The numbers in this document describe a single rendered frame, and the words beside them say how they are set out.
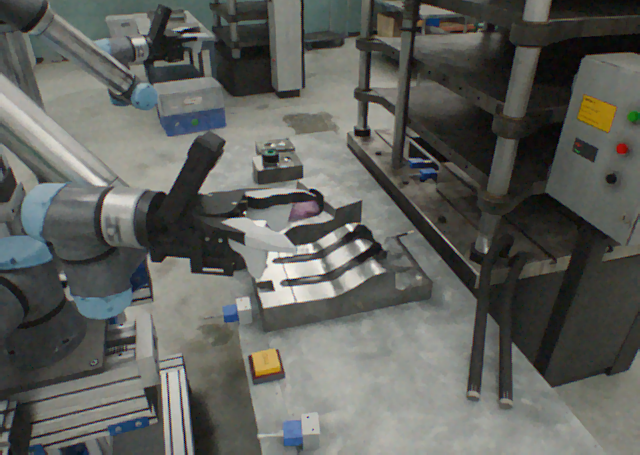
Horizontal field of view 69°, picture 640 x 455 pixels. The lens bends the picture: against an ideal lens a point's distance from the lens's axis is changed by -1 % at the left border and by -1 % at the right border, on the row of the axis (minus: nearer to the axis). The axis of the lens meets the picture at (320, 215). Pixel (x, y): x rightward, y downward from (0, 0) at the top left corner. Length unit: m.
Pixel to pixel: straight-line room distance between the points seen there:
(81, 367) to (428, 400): 0.75
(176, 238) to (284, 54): 5.12
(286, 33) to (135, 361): 4.85
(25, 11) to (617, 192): 1.46
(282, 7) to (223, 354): 4.07
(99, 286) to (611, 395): 2.24
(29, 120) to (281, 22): 4.91
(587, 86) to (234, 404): 1.75
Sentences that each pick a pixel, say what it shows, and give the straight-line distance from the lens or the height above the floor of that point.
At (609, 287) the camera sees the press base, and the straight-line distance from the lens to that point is 2.10.
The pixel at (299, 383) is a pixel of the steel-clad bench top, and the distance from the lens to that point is 1.21.
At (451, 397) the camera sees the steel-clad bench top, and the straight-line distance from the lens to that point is 1.23.
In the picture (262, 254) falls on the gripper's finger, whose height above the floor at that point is 1.45.
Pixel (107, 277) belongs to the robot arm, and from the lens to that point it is 0.68.
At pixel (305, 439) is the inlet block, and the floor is 0.84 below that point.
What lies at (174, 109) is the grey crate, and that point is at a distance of 4.80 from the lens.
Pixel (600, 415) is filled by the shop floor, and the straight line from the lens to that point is 2.44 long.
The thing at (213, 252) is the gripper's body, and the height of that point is 1.42.
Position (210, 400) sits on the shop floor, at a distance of 2.23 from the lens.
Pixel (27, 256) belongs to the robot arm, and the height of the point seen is 1.26.
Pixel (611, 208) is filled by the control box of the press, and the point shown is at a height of 1.15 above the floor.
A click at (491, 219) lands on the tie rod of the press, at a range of 1.57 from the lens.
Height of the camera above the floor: 1.74
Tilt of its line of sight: 31 degrees down
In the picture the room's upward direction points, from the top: straight up
